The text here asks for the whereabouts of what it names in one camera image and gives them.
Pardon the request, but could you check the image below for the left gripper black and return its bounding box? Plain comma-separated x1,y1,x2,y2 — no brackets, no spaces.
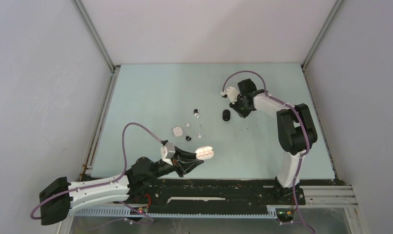
147,145,203,181

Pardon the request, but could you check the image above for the white oval charging case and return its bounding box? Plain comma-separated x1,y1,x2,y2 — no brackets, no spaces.
195,146,214,160

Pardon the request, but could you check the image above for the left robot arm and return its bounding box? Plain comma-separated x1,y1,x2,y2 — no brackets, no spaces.
38,143,213,226

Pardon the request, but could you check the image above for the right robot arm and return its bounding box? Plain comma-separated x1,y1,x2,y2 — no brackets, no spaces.
221,79,317,204

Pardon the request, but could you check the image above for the black oval charging case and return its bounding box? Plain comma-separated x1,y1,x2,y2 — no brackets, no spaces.
222,109,231,122

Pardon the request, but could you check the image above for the white square charging case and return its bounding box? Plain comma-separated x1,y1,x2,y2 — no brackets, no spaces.
173,126,183,137

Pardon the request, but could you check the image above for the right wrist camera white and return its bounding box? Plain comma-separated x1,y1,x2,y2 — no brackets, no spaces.
221,86,240,104

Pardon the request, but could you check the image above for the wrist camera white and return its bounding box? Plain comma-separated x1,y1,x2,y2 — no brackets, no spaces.
160,143,176,166
221,86,240,104

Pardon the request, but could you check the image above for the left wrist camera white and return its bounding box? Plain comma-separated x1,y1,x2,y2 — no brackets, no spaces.
160,143,176,166

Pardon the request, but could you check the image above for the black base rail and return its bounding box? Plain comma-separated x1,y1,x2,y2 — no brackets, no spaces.
124,178,306,216

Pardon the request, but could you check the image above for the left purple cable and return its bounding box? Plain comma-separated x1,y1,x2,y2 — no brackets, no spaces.
30,122,168,221

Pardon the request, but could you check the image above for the purple cable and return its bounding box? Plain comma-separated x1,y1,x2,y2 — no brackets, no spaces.
30,122,168,221
221,70,312,227

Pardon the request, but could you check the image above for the blue-grey cable duct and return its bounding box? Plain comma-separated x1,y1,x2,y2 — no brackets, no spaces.
74,206,279,219

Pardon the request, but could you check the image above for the left aluminium frame post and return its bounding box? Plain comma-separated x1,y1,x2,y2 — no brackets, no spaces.
72,0,115,169

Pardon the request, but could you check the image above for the aluminium frame post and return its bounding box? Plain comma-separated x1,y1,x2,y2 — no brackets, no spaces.
301,0,347,179
72,0,115,169

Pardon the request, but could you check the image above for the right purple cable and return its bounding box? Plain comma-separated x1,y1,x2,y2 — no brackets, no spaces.
221,70,312,227

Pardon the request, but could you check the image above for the right aluminium frame post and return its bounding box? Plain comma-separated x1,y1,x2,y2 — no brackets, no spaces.
301,0,347,179

